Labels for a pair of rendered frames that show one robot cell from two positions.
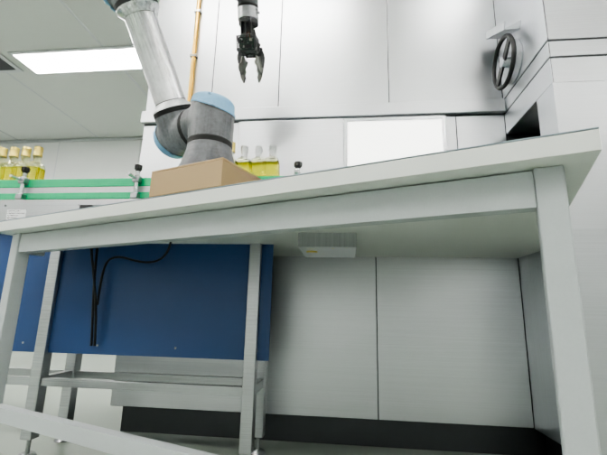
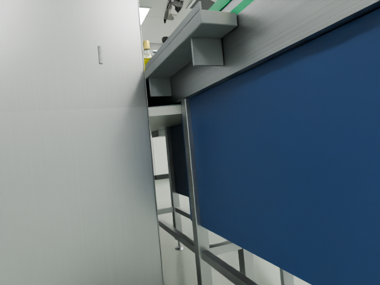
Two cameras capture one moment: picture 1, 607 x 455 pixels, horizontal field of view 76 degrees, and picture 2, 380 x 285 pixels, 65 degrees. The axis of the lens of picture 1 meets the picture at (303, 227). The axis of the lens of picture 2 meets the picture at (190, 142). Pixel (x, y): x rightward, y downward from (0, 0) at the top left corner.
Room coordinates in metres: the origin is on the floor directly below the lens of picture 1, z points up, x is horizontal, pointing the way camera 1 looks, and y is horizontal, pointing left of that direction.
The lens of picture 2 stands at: (2.07, 1.76, 0.60)
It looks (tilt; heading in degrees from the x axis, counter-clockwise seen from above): 0 degrees down; 241
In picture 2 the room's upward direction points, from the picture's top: 5 degrees counter-clockwise
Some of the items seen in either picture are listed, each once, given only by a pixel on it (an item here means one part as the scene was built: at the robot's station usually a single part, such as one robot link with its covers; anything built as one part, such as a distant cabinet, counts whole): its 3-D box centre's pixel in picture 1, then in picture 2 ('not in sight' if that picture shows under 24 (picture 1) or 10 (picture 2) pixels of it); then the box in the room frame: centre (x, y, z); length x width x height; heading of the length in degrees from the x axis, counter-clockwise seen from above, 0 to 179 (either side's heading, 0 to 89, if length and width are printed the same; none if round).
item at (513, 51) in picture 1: (507, 62); not in sight; (1.37, -0.81, 1.49); 0.21 x 0.05 x 0.21; 174
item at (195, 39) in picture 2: not in sight; (158, 80); (1.64, 0.78, 0.84); 0.95 x 0.09 x 0.11; 84
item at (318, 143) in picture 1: (339, 156); not in sight; (1.56, -0.15, 1.15); 0.90 x 0.03 x 0.34; 84
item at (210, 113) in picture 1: (210, 121); not in sight; (0.95, 0.26, 0.98); 0.13 x 0.12 x 0.14; 50
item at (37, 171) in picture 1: (33, 178); not in sight; (1.57, 1.16, 1.02); 0.06 x 0.06 x 0.28; 84
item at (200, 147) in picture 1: (209, 161); not in sight; (0.95, 0.25, 0.87); 0.15 x 0.15 x 0.10
